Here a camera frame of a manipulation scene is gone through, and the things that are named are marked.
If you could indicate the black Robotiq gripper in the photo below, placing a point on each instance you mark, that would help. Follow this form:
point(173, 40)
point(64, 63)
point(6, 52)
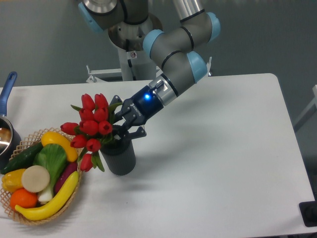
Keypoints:
point(135, 111)

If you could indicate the white frame at right edge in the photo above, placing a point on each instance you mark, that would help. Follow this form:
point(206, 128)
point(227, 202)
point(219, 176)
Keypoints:
point(309, 110)

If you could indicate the green bok choy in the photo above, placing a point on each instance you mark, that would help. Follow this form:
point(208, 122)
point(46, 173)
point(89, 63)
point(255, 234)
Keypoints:
point(53, 158)

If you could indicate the orange fruit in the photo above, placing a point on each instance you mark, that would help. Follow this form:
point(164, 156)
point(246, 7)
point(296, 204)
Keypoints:
point(23, 198)

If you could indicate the yellow banana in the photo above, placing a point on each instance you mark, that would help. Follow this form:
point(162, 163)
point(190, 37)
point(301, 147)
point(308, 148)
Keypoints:
point(52, 207)

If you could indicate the yellow bell pepper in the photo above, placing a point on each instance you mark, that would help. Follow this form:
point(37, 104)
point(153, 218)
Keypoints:
point(12, 181)

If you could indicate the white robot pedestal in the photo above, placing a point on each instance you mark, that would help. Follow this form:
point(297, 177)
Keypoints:
point(143, 46)

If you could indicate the dark grey ribbed vase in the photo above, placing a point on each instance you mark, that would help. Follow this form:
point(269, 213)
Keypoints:
point(119, 156)

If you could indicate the red tulip bouquet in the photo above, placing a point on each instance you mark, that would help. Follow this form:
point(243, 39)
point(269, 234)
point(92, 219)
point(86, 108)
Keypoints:
point(94, 131)

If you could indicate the purple eggplant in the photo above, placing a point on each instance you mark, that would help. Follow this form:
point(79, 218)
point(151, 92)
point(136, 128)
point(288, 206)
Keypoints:
point(69, 169)

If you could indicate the beige round disc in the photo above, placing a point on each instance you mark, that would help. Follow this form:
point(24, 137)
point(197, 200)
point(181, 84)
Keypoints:
point(35, 179)

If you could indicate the green cucumber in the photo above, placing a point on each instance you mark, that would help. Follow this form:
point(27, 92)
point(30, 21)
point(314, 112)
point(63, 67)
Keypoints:
point(22, 160)

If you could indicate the woven wicker basket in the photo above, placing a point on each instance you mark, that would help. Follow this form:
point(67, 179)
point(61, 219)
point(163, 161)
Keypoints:
point(5, 196)

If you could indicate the yellow squash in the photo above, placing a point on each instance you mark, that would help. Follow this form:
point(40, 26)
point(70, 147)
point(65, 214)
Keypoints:
point(52, 137)

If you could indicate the black device at table edge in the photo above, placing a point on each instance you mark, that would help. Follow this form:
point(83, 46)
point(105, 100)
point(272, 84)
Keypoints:
point(309, 213)

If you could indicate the blue handled saucepan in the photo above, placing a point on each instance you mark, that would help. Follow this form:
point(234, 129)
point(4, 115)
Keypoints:
point(9, 137)

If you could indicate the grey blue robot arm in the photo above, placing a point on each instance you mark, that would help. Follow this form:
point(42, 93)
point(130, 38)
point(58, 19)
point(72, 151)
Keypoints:
point(162, 87)

